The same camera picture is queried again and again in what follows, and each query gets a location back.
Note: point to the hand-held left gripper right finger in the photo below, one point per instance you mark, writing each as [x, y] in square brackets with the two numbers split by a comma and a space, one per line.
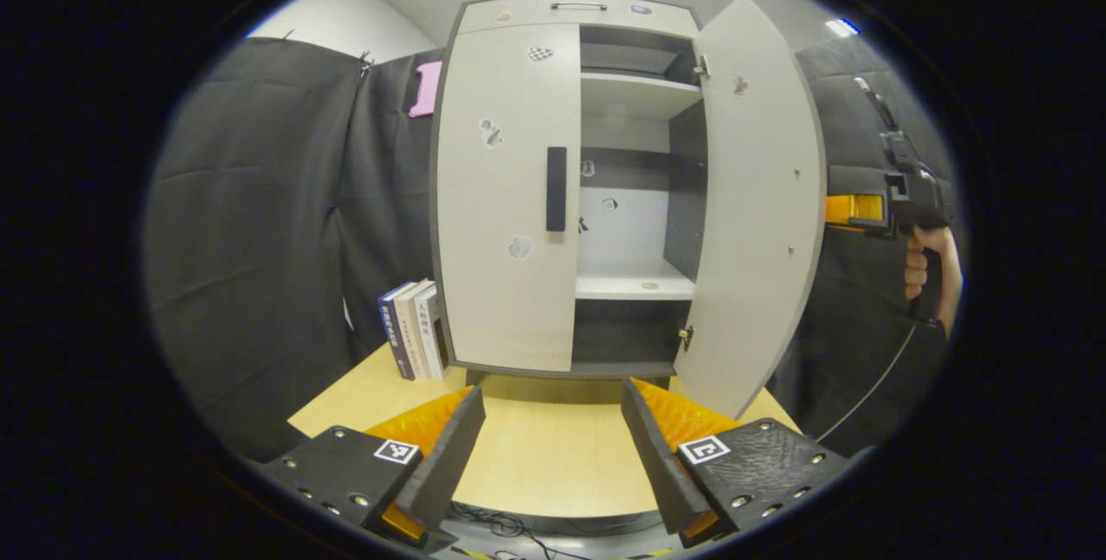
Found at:
[657, 465]

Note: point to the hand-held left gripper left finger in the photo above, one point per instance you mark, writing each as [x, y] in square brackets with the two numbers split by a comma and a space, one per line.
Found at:
[445, 465]

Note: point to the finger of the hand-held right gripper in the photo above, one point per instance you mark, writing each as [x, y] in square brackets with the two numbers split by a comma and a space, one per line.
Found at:
[851, 210]

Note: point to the grey cabinet door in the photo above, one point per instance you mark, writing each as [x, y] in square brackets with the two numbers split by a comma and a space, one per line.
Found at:
[501, 301]
[752, 240]

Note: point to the grey double-door shoe cabinet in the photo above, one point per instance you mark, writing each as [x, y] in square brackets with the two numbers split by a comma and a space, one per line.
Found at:
[635, 95]

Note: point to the white book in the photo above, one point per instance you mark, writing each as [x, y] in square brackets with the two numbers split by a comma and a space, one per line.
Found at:
[430, 331]

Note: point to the beige book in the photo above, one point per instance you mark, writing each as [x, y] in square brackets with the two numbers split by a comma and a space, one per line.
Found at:
[413, 331]

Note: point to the dark blue book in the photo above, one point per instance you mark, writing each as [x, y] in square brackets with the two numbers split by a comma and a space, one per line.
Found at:
[396, 331]

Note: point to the small ceiling light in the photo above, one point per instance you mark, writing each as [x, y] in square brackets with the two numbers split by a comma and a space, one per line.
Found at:
[842, 27]

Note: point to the black backdrop cloth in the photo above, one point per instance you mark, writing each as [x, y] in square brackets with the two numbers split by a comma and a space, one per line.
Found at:
[259, 240]

